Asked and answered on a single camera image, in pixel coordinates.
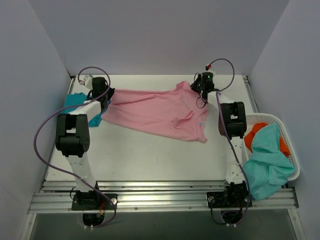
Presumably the white plastic laundry basket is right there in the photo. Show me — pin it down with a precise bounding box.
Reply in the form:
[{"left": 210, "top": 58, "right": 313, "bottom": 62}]
[{"left": 245, "top": 113, "right": 301, "bottom": 182}]

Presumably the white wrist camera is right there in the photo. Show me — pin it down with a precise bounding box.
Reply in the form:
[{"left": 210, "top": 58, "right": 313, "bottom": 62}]
[
  {"left": 205, "top": 64, "right": 216, "bottom": 75},
  {"left": 78, "top": 74, "right": 93, "bottom": 90}
]

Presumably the pink t shirt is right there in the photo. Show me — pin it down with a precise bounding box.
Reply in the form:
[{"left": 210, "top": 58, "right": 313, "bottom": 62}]
[{"left": 101, "top": 81, "right": 208, "bottom": 143}]

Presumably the light turquoise t shirt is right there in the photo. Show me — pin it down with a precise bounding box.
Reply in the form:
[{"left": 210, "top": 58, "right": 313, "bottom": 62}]
[{"left": 243, "top": 123, "right": 295, "bottom": 201}]

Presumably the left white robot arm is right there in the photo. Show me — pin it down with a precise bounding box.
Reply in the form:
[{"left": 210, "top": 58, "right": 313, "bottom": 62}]
[{"left": 55, "top": 77, "right": 114, "bottom": 210}]

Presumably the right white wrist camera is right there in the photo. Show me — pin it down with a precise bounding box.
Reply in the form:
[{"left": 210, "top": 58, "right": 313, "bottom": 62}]
[{"left": 205, "top": 64, "right": 216, "bottom": 75}]

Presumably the aluminium mounting rail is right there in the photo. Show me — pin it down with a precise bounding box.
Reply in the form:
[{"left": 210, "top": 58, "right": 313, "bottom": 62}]
[{"left": 27, "top": 180, "right": 300, "bottom": 215}]

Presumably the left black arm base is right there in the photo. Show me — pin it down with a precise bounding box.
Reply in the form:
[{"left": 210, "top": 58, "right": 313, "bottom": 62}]
[{"left": 71, "top": 190, "right": 118, "bottom": 228}]

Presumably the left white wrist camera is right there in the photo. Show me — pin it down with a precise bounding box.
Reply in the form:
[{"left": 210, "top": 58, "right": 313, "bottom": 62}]
[{"left": 78, "top": 74, "right": 93, "bottom": 90}]

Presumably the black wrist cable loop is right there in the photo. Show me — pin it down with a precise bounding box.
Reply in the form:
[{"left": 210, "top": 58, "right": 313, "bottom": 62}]
[{"left": 194, "top": 72, "right": 208, "bottom": 109}]

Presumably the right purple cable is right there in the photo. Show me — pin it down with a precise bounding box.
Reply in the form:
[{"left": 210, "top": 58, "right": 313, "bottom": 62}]
[{"left": 204, "top": 58, "right": 251, "bottom": 224}]

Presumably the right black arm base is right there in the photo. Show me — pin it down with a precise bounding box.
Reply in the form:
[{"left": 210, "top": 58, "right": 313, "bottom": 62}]
[{"left": 206, "top": 181, "right": 253, "bottom": 227}]

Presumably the folded teal t shirt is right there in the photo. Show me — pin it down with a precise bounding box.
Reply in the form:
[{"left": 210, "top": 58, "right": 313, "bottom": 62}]
[{"left": 63, "top": 92, "right": 110, "bottom": 128}]

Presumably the orange t shirt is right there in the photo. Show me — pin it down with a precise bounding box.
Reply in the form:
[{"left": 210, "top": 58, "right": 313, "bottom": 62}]
[{"left": 244, "top": 122, "right": 291, "bottom": 158}]

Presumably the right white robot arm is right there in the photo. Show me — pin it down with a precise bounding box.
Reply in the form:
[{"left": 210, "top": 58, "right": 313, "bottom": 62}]
[{"left": 190, "top": 71, "right": 247, "bottom": 185}]

